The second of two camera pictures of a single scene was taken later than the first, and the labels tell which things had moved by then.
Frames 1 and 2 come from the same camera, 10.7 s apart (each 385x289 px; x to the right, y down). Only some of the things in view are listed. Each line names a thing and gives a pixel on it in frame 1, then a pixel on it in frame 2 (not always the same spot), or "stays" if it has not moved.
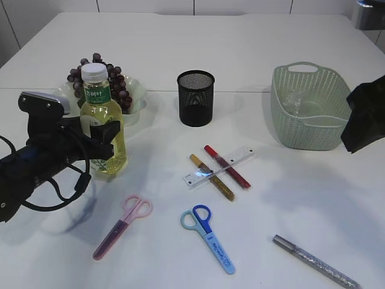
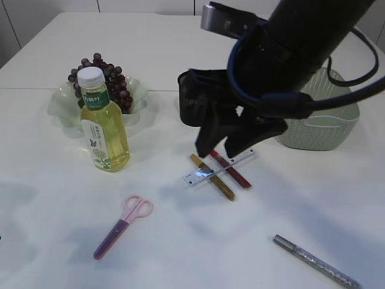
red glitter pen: (228, 168) stays
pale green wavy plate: (135, 88) stays
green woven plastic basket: (309, 105) stays
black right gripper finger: (366, 120) to (258, 76)
